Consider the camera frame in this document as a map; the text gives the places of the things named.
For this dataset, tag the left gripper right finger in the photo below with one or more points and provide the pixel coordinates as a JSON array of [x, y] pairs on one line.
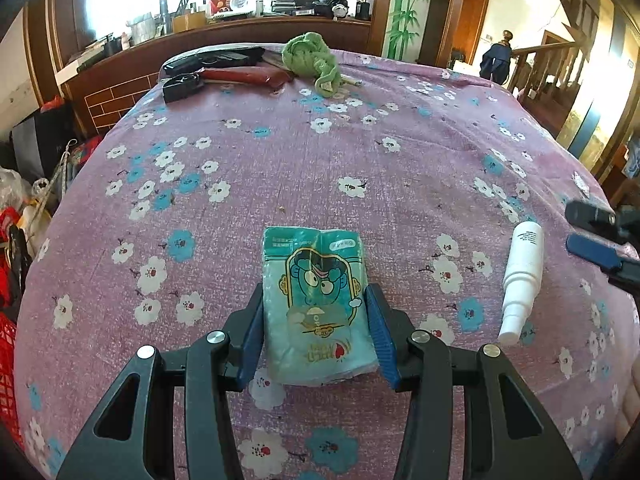
[[507, 432]]

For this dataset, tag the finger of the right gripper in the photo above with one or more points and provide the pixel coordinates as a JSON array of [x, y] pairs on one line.
[[622, 272], [620, 227]]

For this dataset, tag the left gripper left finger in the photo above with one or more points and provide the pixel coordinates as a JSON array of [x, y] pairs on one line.
[[130, 433]]

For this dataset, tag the white spray bottle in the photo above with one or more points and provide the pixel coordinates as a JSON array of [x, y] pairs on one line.
[[521, 280]]

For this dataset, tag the red plastic mesh basket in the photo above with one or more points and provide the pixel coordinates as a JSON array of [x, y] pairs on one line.
[[8, 407]]

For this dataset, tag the teal tissue pack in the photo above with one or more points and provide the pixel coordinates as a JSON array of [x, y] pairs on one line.
[[316, 323]]

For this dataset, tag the person's right hand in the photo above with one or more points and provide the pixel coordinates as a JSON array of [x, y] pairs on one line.
[[629, 410]]

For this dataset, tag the wooden stair railing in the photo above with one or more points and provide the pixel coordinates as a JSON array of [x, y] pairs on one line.
[[545, 79]]

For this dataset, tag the purple floral tablecloth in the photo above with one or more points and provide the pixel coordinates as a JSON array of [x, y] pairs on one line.
[[414, 179]]

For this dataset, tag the dark blue hanging jacket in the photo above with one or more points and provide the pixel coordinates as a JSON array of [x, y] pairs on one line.
[[496, 61]]

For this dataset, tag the brown wooden door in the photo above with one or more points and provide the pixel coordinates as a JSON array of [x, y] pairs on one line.
[[469, 30]]

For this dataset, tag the clear plastic bag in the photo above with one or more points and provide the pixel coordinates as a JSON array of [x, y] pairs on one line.
[[15, 192]]

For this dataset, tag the wooden brick pattern counter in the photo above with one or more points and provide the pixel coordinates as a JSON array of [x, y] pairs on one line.
[[102, 94]]

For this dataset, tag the small black box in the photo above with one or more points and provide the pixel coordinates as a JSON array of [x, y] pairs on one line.
[[181, 87]]

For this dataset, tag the green crumpled cloth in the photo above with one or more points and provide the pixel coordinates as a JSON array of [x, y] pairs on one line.
[[308, 56]]

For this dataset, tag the black flat case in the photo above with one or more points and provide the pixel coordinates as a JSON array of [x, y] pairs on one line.
[[211, 57]]

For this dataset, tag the red handled tool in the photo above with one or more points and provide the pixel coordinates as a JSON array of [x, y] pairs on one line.
[[262, 76]]

